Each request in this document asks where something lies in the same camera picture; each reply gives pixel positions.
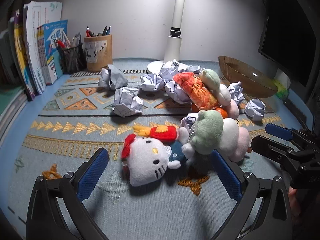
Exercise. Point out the white cat plush toy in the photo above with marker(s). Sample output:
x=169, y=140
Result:
x=147, y=157

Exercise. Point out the person's right hand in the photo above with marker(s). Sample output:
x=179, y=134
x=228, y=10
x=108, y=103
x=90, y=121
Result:
x=293, y=202

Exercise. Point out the black monitor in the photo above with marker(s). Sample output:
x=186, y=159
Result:
x=287, y=30

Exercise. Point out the yellow purple book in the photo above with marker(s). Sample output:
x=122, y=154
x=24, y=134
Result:
x=21, y=52

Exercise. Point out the light teal notebook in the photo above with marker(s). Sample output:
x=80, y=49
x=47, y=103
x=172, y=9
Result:
x=57, y=65

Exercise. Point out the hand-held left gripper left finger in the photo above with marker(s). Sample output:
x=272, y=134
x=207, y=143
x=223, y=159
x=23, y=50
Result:
x=92, y=177

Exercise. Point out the white paper booklets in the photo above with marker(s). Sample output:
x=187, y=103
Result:
x=35, y=30

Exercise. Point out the bamboo pen holder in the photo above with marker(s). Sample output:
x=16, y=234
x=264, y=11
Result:
x=98, y=55

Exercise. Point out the green plastic packet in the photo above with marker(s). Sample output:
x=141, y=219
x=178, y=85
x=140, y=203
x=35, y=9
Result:
x=281, y=90

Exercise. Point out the bunch of dark pens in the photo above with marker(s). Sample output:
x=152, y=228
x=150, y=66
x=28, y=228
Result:
x=106, y=31

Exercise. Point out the green white pink plush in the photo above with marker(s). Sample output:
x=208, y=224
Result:
x=210, y=132
x=212, y=78

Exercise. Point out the bunch of pastel pens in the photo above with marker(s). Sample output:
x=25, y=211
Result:
x=66, y=40

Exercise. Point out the black mesh pen holder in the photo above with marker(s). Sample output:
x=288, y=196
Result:
x=72, y=60

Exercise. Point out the white desk lamp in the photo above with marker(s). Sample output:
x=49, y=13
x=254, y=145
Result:
x=172, y=47

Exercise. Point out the tangerine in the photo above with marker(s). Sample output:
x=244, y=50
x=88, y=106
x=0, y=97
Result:
x=222, y=112

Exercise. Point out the patterned blue woven mat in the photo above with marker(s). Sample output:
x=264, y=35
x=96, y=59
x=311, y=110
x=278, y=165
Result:
x=75, y=135

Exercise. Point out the orange patterned plush toy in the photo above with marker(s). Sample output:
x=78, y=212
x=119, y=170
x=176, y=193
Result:
x=200, y=92

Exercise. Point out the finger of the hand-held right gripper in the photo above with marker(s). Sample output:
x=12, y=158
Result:
x=278, y=131
x=270, y=147

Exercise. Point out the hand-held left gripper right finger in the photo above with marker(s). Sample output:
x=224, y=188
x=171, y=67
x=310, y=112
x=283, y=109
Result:
x=226, y=177

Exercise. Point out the brown woven bowl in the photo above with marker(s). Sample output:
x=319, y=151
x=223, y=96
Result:
x=240, y=80

